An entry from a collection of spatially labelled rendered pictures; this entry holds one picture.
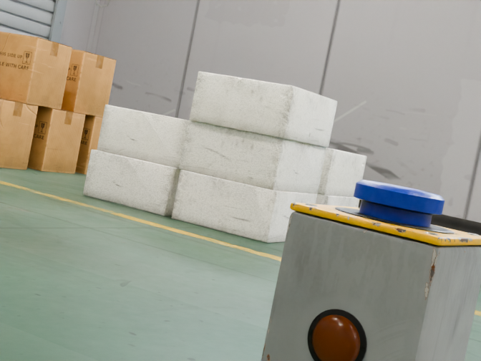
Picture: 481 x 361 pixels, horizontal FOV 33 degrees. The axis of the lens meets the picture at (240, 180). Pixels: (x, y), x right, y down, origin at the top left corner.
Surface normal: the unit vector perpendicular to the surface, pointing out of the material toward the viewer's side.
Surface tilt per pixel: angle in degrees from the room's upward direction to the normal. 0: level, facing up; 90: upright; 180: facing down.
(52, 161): 90
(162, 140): 90
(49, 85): 90
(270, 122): 90
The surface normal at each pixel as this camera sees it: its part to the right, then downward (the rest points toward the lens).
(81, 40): 0.85, 0.19
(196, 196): -0.44, -0.04
